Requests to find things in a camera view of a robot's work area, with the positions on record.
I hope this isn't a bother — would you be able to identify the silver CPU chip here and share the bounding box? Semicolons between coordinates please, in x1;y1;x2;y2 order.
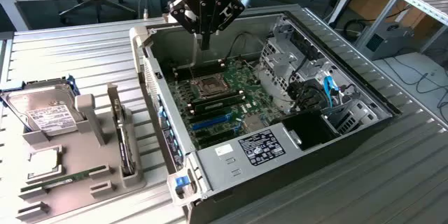
27;150;60;179

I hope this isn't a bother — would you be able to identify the black office chair base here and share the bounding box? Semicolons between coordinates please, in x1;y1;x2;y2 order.
58;0;138;24

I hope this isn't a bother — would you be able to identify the silver chipset heatsink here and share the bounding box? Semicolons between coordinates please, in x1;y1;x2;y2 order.
244;115;270;132

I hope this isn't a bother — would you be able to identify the black wire bundle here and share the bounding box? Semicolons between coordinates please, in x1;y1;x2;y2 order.
287;79;326;112

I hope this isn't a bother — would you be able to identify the dark RAM stick with label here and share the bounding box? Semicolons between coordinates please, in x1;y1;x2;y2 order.
191;94;246;115

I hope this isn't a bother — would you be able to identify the black RAM slot bank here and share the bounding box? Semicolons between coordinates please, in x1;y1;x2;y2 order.
174;61;231;82

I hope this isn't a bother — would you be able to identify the aluminium frame rack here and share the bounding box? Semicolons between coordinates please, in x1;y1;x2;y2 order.
354;0;448;54

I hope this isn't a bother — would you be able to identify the black floor cable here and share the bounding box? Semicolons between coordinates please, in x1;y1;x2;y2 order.
383;57;448;109

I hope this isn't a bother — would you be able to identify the open black PC case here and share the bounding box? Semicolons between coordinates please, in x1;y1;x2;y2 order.
128;3;403;224

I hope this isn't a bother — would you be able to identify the black looped wire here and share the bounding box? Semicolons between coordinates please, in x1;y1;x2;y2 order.
226;32;267;61

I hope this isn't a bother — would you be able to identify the silver power supply unit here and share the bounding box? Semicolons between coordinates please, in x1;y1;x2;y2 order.
194;123;306;193

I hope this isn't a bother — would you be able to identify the perforated metal disk bay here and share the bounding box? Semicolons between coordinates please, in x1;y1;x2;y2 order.
260;36;332;96

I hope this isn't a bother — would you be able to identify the green motherboard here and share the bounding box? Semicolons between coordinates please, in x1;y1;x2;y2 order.
164;60;283;150

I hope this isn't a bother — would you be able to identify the metal CPU socket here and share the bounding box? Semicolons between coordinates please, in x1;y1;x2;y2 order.
191;74;232;99

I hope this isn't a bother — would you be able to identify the coiled black cable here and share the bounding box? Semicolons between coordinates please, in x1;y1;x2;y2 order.
344;18;367;38

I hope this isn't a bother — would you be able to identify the blue expansion slot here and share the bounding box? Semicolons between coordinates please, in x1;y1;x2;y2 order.
191;115;232;131

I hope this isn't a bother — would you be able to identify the grey parts rack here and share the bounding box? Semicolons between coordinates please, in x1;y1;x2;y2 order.
16;94;147;222

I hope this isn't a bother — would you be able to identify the grey control box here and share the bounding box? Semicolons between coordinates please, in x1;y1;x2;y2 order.
366;22;416;61

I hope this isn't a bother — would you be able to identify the green RAM stick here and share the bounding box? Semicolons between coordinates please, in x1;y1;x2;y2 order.
20;165;108;193

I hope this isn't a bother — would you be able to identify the graphics card with metal bracket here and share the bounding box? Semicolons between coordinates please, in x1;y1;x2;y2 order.
106;82;136;177

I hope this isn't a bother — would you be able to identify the blue data wire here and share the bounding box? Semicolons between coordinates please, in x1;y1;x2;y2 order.
324;75;340;109

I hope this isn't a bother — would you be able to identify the hard disk drive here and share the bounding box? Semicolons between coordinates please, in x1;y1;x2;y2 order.
0;76;82;133

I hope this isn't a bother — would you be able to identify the blue case latch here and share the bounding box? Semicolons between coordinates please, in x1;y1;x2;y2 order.
174;176;190;189

